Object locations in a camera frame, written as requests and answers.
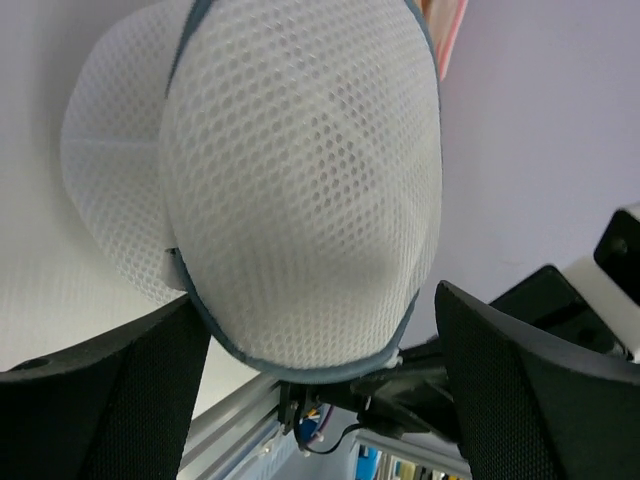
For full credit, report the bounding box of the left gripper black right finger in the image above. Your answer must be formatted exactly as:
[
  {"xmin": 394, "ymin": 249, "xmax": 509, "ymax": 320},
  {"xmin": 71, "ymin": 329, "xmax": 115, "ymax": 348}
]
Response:
[{"xmin": 434, "ymin": 282, "xmax": 639, "ymax": 479}]

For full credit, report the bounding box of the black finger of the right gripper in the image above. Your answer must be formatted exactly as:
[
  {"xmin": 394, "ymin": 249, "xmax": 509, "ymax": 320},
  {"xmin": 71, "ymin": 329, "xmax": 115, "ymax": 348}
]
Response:
[{"xmin": 350, "ymin": 349, "xmax": 458, "ymax": 443}]

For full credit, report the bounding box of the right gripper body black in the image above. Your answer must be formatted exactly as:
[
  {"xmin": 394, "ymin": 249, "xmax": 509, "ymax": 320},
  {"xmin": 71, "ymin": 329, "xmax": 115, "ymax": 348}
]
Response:
[{"xmin": 490, "ymin": 265, "xmax": 625, "ymax": 355}]

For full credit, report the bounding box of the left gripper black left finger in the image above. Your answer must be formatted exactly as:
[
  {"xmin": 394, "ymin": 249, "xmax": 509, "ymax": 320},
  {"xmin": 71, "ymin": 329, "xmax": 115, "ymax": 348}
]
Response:
[{"xmin": 1, "ymin": 297, "xmax": 210, "ymax": 479}]

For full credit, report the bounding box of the white mesh laundry bag blue trim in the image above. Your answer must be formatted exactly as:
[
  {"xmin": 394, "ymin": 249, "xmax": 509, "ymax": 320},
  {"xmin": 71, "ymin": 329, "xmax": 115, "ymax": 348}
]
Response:
[{"xmin": 60, "ymin": 1, "xmax": 443, "ymax": 384}]

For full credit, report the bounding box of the right arm base black plate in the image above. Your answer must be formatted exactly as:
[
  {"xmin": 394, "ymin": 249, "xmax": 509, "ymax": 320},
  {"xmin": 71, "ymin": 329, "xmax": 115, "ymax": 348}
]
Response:
[{"xmin": 277, "ymin": 382, "xmax": 320, "ymax": 436}]

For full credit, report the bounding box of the floral orange laundry bag upper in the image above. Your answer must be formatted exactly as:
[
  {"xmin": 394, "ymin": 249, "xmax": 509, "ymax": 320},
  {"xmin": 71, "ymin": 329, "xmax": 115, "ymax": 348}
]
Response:
[{"xmin": 417, "ymin": 0, "xmax": 468, "ymax": 80}]

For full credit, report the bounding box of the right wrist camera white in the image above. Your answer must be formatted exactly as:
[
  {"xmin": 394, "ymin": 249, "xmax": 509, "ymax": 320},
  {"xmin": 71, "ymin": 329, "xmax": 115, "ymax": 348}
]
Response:
[{"xmin": 562, "ymin": 203, "xmax": 639, "ymax": 363}]

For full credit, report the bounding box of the aluminium rail front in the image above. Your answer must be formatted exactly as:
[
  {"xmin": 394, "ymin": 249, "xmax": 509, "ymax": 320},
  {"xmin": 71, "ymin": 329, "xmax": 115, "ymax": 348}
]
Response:
[{"xmin": 177, "ymin": 375, "xmax": 297, "ymax": 480}]

